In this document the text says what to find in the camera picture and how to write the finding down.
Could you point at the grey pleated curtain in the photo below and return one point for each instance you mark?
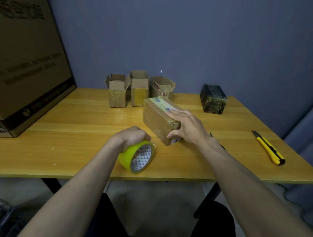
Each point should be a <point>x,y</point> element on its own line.
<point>300,146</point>

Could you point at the black table leg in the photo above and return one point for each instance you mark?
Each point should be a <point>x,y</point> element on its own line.
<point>51,185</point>
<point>207,200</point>

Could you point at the yellow utility knife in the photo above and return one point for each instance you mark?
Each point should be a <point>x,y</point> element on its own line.
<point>270,150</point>

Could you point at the person's left forearm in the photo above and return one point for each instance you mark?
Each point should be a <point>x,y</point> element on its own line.
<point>73,195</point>

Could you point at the person's left hand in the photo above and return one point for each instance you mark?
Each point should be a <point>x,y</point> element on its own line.
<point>132,136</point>

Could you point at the black cardboard box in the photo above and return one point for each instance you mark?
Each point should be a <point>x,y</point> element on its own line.
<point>212,100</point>

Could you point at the brown box with white label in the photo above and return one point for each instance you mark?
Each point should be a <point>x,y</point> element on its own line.
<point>156,119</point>

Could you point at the person's right forearm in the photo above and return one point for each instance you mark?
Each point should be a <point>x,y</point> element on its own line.
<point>254,195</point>

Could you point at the large flat brown carton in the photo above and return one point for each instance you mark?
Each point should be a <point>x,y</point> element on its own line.
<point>29,66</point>

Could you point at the small carton red label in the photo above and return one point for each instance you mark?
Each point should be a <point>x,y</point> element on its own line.
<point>162,88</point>

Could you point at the small carton yellow tape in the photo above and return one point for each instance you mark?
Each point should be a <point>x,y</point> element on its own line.
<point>139,94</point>

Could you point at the person's black trousers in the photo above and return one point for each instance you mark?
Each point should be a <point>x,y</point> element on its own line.
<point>215,219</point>

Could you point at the yellow tape roll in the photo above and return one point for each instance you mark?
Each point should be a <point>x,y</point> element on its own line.
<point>127,156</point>

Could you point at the person's right hand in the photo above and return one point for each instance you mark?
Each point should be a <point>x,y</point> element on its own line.
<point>192,128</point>

